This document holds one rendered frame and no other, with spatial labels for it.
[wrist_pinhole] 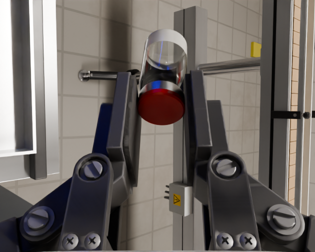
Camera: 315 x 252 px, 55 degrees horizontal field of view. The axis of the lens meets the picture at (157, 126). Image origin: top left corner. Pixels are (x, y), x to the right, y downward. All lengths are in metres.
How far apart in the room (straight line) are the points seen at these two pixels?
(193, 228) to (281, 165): 0.49
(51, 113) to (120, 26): 1.26
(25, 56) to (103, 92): 1.15
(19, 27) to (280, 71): 0.77
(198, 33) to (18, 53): 0.90
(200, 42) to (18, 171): 0.96
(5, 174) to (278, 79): 0.81
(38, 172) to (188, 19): 0.97
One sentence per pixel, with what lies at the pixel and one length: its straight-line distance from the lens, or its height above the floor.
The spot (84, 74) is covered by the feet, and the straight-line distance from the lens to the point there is 1.52.
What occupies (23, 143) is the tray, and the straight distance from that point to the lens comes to 0.48.
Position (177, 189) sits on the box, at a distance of 1.27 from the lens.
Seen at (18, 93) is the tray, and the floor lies 0.88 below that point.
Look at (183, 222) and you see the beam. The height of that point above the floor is 0.49.
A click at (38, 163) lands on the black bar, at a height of 0.90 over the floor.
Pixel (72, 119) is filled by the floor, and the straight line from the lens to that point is 1.51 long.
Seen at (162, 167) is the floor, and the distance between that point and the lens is 1.91.
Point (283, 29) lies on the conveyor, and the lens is 1.04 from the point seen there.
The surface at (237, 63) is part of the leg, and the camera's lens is 1.14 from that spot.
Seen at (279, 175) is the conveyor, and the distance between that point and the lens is 1.04.
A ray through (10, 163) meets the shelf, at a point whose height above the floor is 0.88.
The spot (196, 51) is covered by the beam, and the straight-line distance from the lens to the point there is 1.25.
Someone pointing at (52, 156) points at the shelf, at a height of 0.88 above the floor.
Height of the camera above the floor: 1.33
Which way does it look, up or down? 46 degrees down
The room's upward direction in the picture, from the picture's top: 94 degrees clockwise
